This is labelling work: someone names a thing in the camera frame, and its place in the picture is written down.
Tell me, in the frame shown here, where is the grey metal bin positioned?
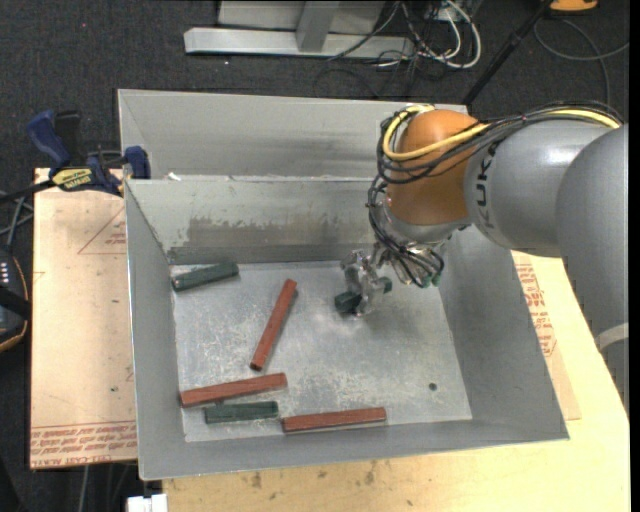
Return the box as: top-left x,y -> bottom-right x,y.
117,88 -> 571,482

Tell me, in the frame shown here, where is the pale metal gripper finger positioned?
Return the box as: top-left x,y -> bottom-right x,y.
357,277 -> 383,317
340,253 -> 363,299

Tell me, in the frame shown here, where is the red-brown flat block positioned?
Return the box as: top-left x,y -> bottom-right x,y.
249,277 -> 300,373
280,406 -> 389,435
178,371 -> 289,409

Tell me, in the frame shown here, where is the brown cardboard board, red print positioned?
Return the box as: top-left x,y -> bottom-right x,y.
29,166 -> 583,472

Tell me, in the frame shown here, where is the dark green block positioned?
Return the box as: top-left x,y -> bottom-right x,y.
170,261 -> 241,293
202,400 -> 281,426
333,276 -> 395,316

